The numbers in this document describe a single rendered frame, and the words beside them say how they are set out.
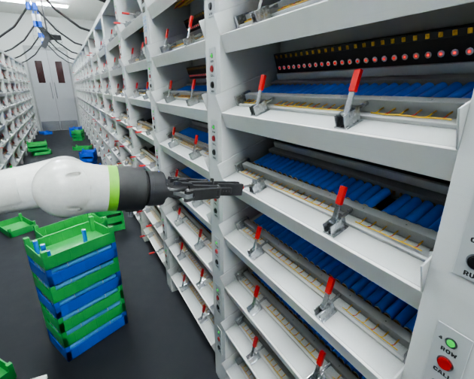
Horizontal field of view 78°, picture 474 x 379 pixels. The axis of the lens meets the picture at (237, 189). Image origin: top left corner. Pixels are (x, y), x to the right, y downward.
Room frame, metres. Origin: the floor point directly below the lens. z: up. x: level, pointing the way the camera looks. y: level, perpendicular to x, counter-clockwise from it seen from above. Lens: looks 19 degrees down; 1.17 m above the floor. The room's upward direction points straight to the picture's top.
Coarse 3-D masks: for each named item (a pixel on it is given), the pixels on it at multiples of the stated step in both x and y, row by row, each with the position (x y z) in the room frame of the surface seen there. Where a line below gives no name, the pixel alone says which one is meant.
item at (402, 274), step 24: (264, 144) 0.93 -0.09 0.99; (288, 144) 0.86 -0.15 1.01; (240, 168) 0.87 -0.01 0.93; (360, 168) 0.64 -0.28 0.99; (384, 168) 0.59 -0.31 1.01; (264, 192) 0.71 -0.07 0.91; (288, 216) 0.59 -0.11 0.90; (312, 216) 0.56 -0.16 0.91; (312, 240) 0.53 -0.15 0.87; (336, 240) 0.48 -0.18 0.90; (360, 240) 0.46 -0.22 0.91; (408, 240) 0.43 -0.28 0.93; (360, 264) 0.43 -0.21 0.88; (384, 264) 0.40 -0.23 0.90; (408, 264) 0.38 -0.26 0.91; (384, 288) 0.39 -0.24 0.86; (408, 288) 0.35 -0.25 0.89
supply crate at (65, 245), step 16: (80, 224) 1.30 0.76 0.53; (96, 224) 1.32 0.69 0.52; (48, 240) 1.18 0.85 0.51; (64, 240) 1.23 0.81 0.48; (80, 240) 1.23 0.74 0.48; (96, 240) 1.16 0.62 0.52; (112, 240) 1.22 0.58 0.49; (32, 256) 1.06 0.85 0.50; (48, 256) 1.01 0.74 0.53; (64, 256) 1.05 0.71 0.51
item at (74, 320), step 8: (120, 288) 1.22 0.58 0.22; (112, 296) 1.18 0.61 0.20; (120, 296) 1.21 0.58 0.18; (40, 304) 1.11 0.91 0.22; (96, 304) 1.12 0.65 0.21; (104, 304) 1.15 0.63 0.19; (112, 304) 1.18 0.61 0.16; (48, 312) 1.06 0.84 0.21; (80, 312) 1.06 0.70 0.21; (88, 312) 1.09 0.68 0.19; (96, 312) 1.11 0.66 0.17; (56, 320) 1.00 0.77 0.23; (72, 320) 1.03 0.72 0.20; (80, 320) 1.05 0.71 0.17; (56, 328) 1.02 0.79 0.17; (64, 328) 1.00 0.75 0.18
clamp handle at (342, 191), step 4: (340, 188) 0.51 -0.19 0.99; (344, 188) 0.50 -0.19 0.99; (340, 192) 0.50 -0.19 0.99; (344, 192) 0.50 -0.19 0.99; (340, 196) 0.50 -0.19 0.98; (344, 196) 0.50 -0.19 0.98; (336, 200) 0.51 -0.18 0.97; (340, 200) 0.50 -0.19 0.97; (336, 204) 0.50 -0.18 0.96; (340, 204) 0.50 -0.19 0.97; (336, 208) 0.50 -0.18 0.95; (336, 212) 0.50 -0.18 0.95; (336, 216) 0.50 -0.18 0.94; (332, 220) 0.50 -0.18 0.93; (336, 220) 0.50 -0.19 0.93
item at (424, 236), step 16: (272, 176) 0.74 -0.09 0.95; (288, 192) 0.66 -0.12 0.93; (304, 192) 0.64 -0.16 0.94; (320, 192) 0.60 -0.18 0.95; (368, 208) 0.50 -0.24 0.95; (384, 224) 0.46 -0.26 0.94; (400, 224) 0.44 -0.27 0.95; (416, 224) 0.43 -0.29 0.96; (416, 240) 0.42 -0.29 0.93; (432, 240) 0.40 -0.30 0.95
